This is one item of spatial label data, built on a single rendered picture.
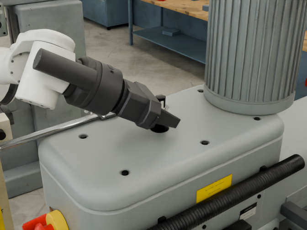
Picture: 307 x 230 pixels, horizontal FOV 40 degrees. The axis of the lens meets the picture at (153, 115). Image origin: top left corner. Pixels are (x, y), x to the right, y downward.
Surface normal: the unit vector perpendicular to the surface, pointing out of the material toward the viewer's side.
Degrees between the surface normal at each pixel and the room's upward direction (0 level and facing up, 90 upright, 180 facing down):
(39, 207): 0
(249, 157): 90
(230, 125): 0
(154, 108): 53
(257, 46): 90
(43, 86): 65
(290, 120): 0
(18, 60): 76
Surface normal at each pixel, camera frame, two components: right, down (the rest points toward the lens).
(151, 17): -0.81, 0.27
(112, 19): 0.59, 0.37
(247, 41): -0.39, 0.43
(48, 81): 0.51, 0.04
